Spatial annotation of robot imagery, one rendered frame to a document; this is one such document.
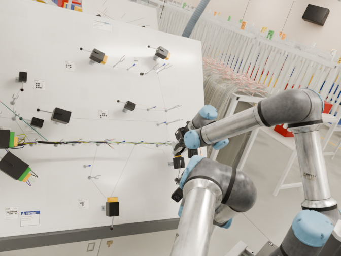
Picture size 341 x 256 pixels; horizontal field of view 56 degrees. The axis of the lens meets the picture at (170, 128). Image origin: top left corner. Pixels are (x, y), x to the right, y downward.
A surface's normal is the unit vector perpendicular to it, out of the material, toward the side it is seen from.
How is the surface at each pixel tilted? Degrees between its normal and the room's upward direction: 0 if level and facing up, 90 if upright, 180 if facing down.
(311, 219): 8
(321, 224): 8
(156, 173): 54
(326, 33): 90
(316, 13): 82
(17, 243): 90
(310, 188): 94
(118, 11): 50
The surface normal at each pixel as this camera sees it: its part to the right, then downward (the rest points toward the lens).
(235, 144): -0.82, -0.02
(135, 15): 0.56, -0.22
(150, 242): 0.44, 0.46
